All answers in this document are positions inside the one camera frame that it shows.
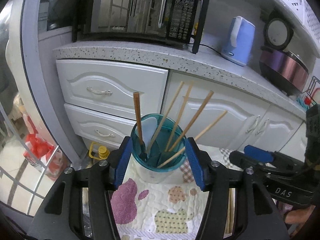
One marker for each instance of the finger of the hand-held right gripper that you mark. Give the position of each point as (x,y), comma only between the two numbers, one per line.
(240,160)
(257,153)

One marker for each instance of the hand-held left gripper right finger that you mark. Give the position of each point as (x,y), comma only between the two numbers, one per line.
(195,162)

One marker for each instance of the narrow white cabinet door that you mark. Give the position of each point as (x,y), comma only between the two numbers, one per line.
(280,130)

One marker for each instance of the large white cabinet drawer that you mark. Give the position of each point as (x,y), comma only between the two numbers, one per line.
(112,80)

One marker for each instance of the purple rice cooker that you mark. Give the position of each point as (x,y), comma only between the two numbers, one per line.
(285,67)

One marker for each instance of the wide white cabinet door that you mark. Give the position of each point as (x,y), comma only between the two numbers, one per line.
(225,97)

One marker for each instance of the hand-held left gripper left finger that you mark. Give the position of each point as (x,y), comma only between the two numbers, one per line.
(123,162)

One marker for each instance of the small white cabinet drawer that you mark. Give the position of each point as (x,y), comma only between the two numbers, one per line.
(87,122)

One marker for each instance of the white utensil holder teal rim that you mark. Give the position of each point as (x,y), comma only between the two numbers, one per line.
(152,175)

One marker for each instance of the oil bottle yellow cap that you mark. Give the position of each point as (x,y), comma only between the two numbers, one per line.
(102,152)

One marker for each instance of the blue electric kettle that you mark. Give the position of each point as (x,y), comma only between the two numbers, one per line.
(240,40)

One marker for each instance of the white perforated basket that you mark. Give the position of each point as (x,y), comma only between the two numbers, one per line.
(295,0)

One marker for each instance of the red plastic bag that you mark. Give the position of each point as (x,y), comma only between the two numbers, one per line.
(40,152)

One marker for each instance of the glass sliding door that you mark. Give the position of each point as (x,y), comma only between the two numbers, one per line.
(15,80)

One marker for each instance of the patchwork printed blanket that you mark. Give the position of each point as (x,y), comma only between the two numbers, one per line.
(160,197)

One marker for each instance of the speckled stone countertop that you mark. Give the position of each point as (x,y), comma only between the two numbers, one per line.
(150,55)

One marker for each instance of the person's right hand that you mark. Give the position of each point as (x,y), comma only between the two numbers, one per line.
(300,215)

